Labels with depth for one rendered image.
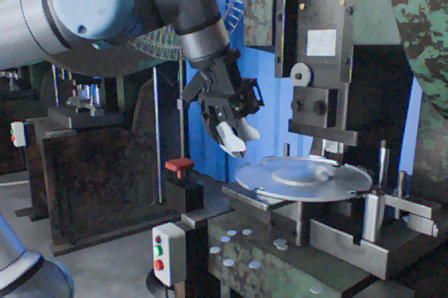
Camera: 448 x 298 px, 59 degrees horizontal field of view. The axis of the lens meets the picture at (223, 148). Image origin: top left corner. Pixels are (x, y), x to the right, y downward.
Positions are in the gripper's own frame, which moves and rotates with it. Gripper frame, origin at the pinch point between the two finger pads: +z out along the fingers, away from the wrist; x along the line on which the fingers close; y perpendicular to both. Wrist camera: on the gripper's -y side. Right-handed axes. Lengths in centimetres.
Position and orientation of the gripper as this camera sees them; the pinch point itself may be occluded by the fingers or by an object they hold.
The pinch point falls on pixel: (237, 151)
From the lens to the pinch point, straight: 73.9
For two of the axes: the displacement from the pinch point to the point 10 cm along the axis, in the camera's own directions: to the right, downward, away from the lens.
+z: 3.2, 8.1, 4.9
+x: 6.7, -5.6, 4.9
